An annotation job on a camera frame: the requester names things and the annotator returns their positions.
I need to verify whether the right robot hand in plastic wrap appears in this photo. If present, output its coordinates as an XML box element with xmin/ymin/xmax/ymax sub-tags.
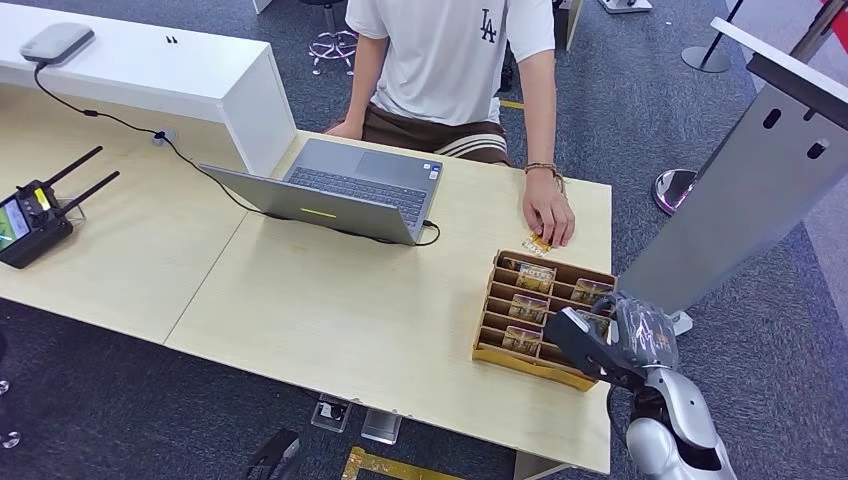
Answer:
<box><xmin>591</xmin><ymin>294</ymin><xmax>680</xmax><ymax>371</ymax></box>

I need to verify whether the person's left hand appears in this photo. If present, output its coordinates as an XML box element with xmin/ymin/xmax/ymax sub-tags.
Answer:
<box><xmin>521</xmin><ymin>168</ymin><xmax>576</xmax><ymax>249</ymax></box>

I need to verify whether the person's right hand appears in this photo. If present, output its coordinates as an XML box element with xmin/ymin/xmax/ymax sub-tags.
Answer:
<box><xmin>324</xmin><ymin>119</ymin><xmax>364</xmax><ymax>141</ymax></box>

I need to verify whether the wooden card holder box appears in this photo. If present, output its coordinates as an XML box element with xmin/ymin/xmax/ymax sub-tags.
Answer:
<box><xmin>471</xmin><ymin>249</ymin><xmax>619</xmax><ymax>393</ymax></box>

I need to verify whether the person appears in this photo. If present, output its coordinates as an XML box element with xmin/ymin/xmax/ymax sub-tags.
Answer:
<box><xmin>324</xmin><ymin>0</ymin><xmax>576</xmax><ymax>249</ymax></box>

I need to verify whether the white gate foot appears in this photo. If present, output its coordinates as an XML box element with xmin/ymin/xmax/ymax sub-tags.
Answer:
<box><xmin>665</xmin><ymin>309</ymin><xmax>695</xmax><ymax>338</ymax></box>

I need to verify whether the grey laptop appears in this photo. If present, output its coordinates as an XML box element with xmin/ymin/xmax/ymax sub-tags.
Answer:
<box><xmin>198</xmin><ymin>137</ymin><xmax>444</xmax><ymax>247</ymax></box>

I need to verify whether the chrome stool base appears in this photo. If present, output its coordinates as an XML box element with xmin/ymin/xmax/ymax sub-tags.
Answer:
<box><xmin>307</xmin><ymin>0</ymin><xmax>359</xmax><ymax>75</ymax></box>

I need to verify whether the chrome stanchion base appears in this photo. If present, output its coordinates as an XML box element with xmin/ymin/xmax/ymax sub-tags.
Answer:
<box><xmin>652</xmin><ymin>168</ymin><xmax>700</xmax><ymax>217</ymax></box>

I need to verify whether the grey metal gate panel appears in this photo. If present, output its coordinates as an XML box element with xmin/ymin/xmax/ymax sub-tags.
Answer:
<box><xmin>617</xmin><ymin>52</ymin><xmax>848</xmax><ymax>316</ymax></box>

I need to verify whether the white desk leg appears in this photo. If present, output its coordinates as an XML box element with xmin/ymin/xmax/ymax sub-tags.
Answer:
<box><xmin>513</xmin><ymin>452</ymin><xmax>571</xmax><ymax>480</ymax></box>

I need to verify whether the wooden cabinet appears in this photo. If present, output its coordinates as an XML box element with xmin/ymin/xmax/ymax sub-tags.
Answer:
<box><xmin>555</xmin><ymin>0</ymin><xmax>586</xmax><ymax>51</ymax></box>

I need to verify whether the white reception counter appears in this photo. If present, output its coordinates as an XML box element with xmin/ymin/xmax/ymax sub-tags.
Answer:
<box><xmin>0</xmin><ymin>0</ymin><xmax>298</xmax><ymax>179</ymax></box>

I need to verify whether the white floor base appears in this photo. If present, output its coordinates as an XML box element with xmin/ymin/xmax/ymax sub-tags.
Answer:
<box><xmin>599</xmin><ymin>0</ymin><xmax>654</xmax><ymax>15</ymax></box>

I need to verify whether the grey stanchion with black pole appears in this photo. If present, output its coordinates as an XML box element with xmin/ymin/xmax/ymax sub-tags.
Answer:
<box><xmin>682</xmin><ymin>0</ymin><xmax>747</xmax><ymax>73</ymax></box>

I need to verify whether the white gate top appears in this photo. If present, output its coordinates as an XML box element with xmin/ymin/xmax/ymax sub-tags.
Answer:
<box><xmin>710</xmin><ymin>16</ymin><xmax>848</xmax><ymax>104</ymax></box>

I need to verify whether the clear acrylic block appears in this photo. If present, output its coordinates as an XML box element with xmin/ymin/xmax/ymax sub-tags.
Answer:
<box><xmin>360</xmin><ymin>409</ymin><xmax>403</xmax><ymax>445</ymax></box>
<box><xmin>311</xmin><ymin>395</ymin><xmax>352</xmax><ymax>434</ymax></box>

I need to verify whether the clear acrylic stand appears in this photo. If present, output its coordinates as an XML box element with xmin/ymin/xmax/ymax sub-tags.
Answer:
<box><xmin>52</xmin><ymin>197</ymin><xmax>87</xmax><ymax>227</ymax></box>

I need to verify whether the long yellow floor tape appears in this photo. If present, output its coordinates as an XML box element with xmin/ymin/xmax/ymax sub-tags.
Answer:
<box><xmin>341</xmin><ymin>446</ymin><xmax>465</xmax><ymax>480</ymax></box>

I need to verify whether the grey power adapter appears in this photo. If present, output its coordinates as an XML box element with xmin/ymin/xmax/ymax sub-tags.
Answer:
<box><xmin>18</xmin><ymin>22</ymin><xmax>95</xmax><ymax>66</ymax></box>

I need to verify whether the slanted metal pole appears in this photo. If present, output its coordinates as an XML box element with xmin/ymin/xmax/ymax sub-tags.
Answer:
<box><xmin>791</xmin><ymin>0</ymin><xmax>848</xmax><ymax>64</ymax></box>

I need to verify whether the black remote controller with antennas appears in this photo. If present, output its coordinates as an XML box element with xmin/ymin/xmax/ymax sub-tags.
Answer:
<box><xmin>0</xmin><ymin>144</ymin><xmax>122</xmax><ymax>271</ymax></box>

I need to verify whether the black object under desk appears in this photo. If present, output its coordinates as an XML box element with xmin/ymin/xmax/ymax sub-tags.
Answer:
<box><xmin>241</xmin><ymin>428</ymin><xmax>301</xmax><ymax>480</ymax></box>

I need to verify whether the braided wrist bracelet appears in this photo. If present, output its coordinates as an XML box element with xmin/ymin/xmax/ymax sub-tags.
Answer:
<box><xmin>523</xmin><ymin>161</ymin><xmax>568</xmax><ymax>197</ymax></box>

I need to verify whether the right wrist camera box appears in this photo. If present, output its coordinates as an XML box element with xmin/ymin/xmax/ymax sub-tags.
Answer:
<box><xmin>544</xmin><ymin>306</ymin><xmax>647</xmax><ymax>391</ymax></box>

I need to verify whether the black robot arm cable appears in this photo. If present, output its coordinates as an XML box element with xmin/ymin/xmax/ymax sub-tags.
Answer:
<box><xmin>606</xmin><ymin>386</ymin><xmax>627</xmax><ymax>443</ymax></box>

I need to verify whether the black power cable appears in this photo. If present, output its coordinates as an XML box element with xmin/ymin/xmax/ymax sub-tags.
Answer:
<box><xmin>31</xmin><ymin>60</ymin><xmax>443</xmax><ymax>248</ymax></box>

